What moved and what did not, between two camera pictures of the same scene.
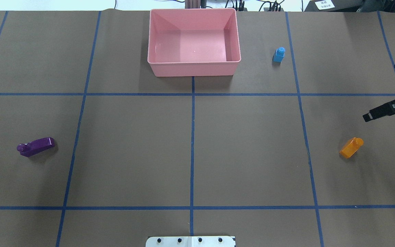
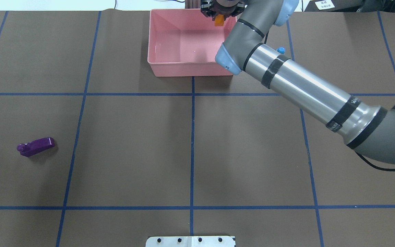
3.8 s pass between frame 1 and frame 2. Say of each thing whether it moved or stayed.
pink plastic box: stayed
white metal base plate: stayed
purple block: stayed
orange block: moved
